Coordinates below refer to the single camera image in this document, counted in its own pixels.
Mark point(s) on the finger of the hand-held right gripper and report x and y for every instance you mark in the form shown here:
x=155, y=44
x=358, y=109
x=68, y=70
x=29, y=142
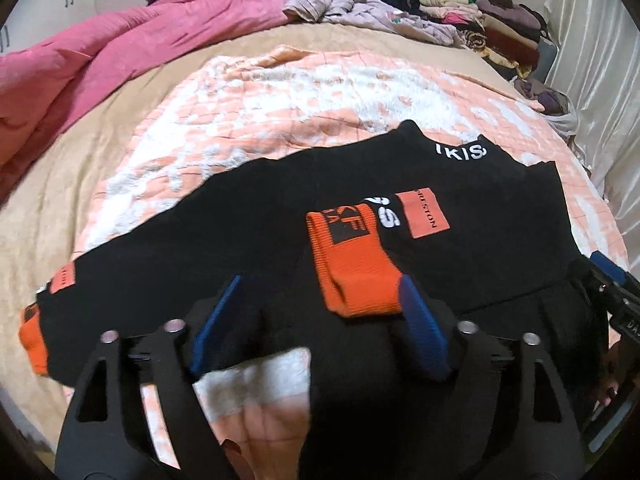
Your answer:
x=607, y=267

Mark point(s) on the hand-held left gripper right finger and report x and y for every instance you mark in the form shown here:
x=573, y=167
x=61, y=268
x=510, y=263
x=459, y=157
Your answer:
x=422, y=327

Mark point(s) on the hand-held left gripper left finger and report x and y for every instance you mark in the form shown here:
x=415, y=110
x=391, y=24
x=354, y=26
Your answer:
x=216, y=324

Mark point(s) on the black sweater with orange cuffs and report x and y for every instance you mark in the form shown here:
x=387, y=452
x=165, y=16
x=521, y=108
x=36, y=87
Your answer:
x=250, y=220

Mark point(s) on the plastic bag of clothes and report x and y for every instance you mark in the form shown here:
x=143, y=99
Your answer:
x=552, y=102

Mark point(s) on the stack of folded clothes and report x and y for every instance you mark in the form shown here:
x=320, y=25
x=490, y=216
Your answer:
x=490, y=20

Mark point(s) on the lilac crumpled clothes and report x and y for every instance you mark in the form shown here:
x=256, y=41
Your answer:
x=350, y=5

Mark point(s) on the person's right hand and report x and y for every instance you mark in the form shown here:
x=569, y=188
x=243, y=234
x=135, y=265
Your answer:
x=612, y=375

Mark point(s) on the beige bedsheet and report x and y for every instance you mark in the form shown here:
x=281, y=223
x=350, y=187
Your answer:
x=60, y=200

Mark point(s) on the white satin curtain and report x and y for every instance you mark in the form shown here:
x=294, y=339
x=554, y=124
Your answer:
x=595, y=50

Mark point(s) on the orange white plaid blanket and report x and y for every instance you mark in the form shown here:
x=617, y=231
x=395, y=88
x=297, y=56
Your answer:
x=280, y=100

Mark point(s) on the pink quilt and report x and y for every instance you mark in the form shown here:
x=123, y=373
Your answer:
x=100, y=60

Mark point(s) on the dark navy garment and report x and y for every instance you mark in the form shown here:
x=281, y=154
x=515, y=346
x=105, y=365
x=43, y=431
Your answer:
x=395, y=2

